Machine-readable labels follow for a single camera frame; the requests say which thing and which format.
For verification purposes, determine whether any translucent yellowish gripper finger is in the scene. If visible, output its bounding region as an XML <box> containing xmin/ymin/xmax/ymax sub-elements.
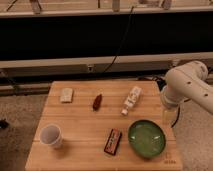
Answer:
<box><xmin>162</xmin><ymin>108</ymin><xmax>176</xmax><ymax>125</ymax></box>

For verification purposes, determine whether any black cable on floor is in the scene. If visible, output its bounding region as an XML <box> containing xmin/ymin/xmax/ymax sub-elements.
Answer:
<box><xmin>170</xmin><ymin>105</ymin><xmax>181</xmax><ymax>129</ymax></box>

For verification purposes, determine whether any white paper cup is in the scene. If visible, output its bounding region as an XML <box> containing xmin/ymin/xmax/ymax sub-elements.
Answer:
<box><xmin>39</xmin><ymin>124</ymin><xmax>62</xmax><ymax>149</ymax></box>

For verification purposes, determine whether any black hanging cable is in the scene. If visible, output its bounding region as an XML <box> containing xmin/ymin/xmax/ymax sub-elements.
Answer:
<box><xmin>101</xmin><ymin>5</ymin><xmax>136</xmax><ymax>74</ymax></box>

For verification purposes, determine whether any white sponge block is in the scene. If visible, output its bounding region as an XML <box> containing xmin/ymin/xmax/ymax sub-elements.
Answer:
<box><xmin>60</xmin><ymin>88</ymin><xmax>73</xmax><ymax>103</ymax></box>

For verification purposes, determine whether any green bowl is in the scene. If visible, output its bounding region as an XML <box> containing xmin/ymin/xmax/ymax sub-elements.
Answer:
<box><xmin>128</xmin><ymin>120</ymin><xmax>166</xmax><ymax>159</ymax></box>

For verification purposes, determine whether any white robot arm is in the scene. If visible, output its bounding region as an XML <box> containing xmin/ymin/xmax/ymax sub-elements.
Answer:
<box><xmin>160</xmin><ymin>61</ymin><xmax>213</xmax><ymax>127</ymax></box>

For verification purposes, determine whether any white plastic bottle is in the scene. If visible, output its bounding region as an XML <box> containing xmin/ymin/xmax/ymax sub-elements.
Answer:
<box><xmin>121</xmin><ymin>86</ymin><xmax>142</xmax><ymax>116</ymax></box>

